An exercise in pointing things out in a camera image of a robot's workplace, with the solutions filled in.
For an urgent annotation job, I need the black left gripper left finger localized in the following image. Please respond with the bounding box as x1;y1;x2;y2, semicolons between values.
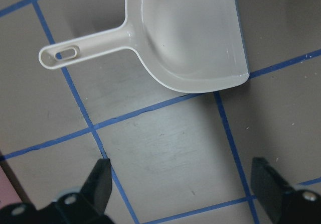
80;158;112;214

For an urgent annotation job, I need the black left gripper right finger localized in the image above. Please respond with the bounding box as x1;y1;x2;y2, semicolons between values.
251;157;295;219

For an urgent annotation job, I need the white dustpan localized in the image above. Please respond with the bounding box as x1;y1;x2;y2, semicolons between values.
38;0;250;93

